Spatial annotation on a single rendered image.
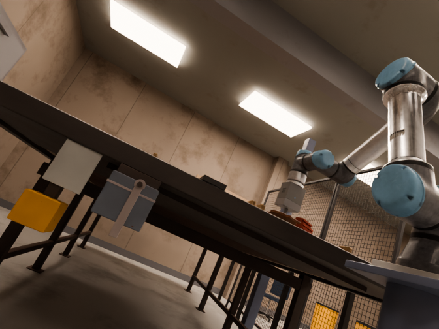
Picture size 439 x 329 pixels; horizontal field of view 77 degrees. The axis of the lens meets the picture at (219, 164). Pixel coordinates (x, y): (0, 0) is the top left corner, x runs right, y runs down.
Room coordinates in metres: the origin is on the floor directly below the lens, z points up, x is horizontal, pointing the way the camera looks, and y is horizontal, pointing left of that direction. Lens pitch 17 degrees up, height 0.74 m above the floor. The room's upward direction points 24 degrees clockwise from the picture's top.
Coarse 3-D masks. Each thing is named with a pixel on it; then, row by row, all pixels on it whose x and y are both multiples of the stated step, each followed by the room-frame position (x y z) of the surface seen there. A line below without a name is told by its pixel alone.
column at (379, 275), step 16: (368, 272) 0.69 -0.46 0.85; (384, 272) 0.65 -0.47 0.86; (400, 272) 0.61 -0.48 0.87; (400, 288) 0.65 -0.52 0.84; (416, 288) 0.62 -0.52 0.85; (432, 288) 0.54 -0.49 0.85; (384, 304) 0.70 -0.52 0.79; (400, 304) 0.65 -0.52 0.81; (416, 304) 0.62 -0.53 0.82; (432, 304) 0.60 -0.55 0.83; (384, 320) 0.68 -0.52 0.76; (400, 320) 0.64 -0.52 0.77; (416, 320) 0.62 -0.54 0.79; (432, 320) 0.60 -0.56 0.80
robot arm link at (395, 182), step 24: (384, 72) 0.72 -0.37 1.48; (408, 72) 0.65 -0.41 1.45; (384, 96) 0.72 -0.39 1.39; (408, 96) 0.65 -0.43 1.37; (432, 96) 0.69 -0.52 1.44; (408, 120) 0.64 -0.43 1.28; (408, 144) 0.62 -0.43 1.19; (384, 168) 0.63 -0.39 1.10; (408, 168) 0.57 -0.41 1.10; (432, 168) 0.59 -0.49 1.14; (384, 192) 0.62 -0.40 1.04; (408, 192) 0.57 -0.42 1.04; (432, 192) 0.57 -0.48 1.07; (408, 216) 0.61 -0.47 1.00; (432, 216) 0.59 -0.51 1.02
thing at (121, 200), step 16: (112, 176) 0.73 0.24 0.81; (128, 176) 0.74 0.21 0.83; (144, 176) 0.76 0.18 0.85; (112, 192) 0.74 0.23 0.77; (128, 192) 0.74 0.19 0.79; (144, 192) 0.75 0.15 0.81; (96, 208) 0.73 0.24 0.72; (112, 208) 0.74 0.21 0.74; (128, 208) 0.74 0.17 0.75; (144, 208) 0.75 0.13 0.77; (128, 224) 0.75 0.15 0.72
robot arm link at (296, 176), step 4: (292, 172) 1.09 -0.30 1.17; (296, 172) 1.08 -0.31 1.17; (300, 172) 1.07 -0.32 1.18; (288, 176) 1.11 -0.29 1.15; (292, 176) 1.09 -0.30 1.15; (296, 176) 1.08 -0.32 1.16; (300, 176) 1.07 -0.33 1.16; (304, 176) 1.08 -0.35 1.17; (292, 180) 1.09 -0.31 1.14; (296, 180) 1.08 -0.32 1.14; (300, 180) 1.07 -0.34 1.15; (304, 180) 1.08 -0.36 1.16
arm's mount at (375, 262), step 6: (372, 264) 0.74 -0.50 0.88; (378, 264) 0.73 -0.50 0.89; (384, 264) 0.71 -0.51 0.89; (390, 264) 0.69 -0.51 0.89; (396, 264) 0.68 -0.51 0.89; (402, 270) 0.66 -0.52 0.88; (408, 270) 0.65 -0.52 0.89; (414, 270) 0.63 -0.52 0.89; (420, 270) 0.62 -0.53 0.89; (426, 276) 0.61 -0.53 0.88; (432, 276) 0.59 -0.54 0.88; (438, 276) 0.58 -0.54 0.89
